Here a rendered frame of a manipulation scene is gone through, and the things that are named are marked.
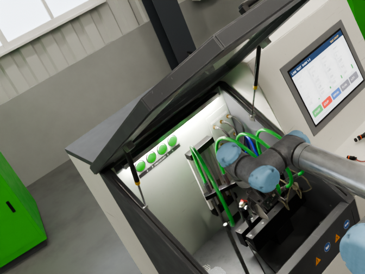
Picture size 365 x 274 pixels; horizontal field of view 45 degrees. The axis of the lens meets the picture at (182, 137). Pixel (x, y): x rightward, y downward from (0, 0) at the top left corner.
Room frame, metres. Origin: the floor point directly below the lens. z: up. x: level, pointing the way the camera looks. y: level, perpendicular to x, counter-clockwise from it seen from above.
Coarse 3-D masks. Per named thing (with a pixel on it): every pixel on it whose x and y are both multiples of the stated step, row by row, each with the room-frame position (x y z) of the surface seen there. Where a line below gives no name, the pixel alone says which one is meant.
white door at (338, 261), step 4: (336, 256) 1.26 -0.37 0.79; (340, 256) 1.27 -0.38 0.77; (332, 260) 1.25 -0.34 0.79; (336, 260) 1.26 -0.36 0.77; (340, 260) 1.27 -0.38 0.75; (332, 264) 1.24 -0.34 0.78; (336, 264) 1.25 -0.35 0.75; (340, 264) 1.26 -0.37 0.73; (344, 264) 1.28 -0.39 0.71; (328, 268) 1.23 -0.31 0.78; (332, 268) 1.24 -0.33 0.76; (336, 268) 1.25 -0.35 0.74; (340, 268) 1.26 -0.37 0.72; (344, 268) 1.27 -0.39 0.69; (324, 272) 1.22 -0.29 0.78; (328, 272) 1.23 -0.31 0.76; (332, 272) 1.24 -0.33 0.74; (336, 272) 1.25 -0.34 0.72; (340, 272) 1.26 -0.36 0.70; (344, 272) 1.27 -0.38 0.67; (348, 272) 1.28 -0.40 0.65
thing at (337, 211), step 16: (336, 208) 1.34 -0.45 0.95; (320, 224) 1.30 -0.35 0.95; (336, 224) 1.28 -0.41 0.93; (352, 224) 1.33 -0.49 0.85; (320, 240) 1.23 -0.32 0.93; (304, 256) 1.19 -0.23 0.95; (320, 256) 1.22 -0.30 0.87; (288, 272) 1.15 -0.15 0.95; (304, 272) 1.17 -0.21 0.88; (320, 272) 1.21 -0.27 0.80
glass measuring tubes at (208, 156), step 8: (208, 136) 1.71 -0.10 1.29; (200, 144) 1.68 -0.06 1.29; (208, 144) 1.68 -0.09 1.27; (200, 152) 1.66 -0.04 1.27; (208, 152) 1.70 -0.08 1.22; (192, 160) 1.65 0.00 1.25; (208, 160) 1.68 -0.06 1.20; (216, 160) 1.69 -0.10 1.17; (192, 168) 1.65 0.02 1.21; (208, 168) 1.69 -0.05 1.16; (216, 168) 1.71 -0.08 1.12; (200, 176) 1.64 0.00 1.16; (216, 176) 1.68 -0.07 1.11; (200, 184) 1.66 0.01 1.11; (224, 192) 1.68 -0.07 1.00; (208, 200) 1.66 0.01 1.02; (216, 200) 1.67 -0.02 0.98; (232, 200) 1.68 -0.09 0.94
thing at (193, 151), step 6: (192, 150) 1.43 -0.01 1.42; (192, 156) 1.56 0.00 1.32; (198, 156) 1.38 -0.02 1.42; (198, 168) 1.58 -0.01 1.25; (204, 168) 1.32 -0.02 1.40; (210, 174) 1.30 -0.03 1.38; (204, 180) 1.58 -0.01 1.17; (210, 180) 1.28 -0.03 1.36; (216, 186) 1.26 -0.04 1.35; (216, 192) 1.25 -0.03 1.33; (222, 198) 1.23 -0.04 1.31; (228, 210) 1.21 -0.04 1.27; (228, 216) 1.21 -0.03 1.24; (234, 222) 1.22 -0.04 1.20
